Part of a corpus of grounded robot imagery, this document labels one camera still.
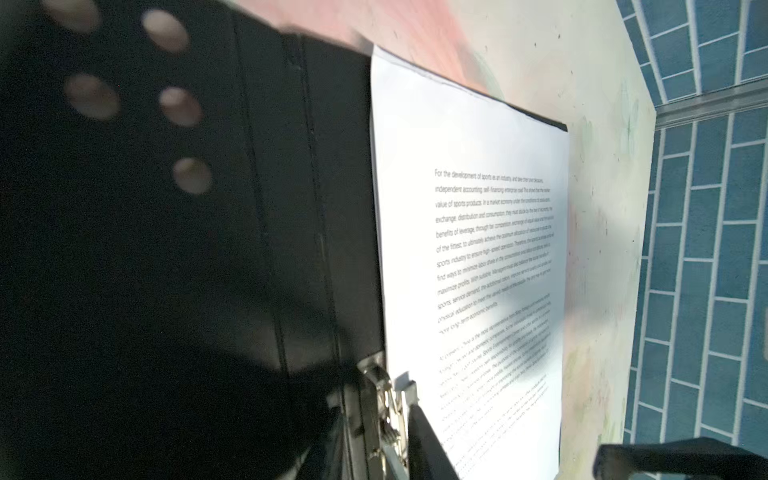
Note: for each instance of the text paper sheet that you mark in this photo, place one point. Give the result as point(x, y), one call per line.
point(472, 206)

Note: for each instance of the aluminium right corner post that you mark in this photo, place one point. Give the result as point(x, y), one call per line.
point(748, 96)

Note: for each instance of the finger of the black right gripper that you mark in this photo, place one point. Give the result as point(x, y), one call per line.
point(696, 458)

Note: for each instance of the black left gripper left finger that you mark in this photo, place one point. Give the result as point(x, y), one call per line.
point(325, 459)

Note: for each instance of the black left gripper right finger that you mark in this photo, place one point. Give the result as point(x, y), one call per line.
point(427, 458)

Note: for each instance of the red folder with black inside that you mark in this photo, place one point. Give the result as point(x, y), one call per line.
point(189, 248)

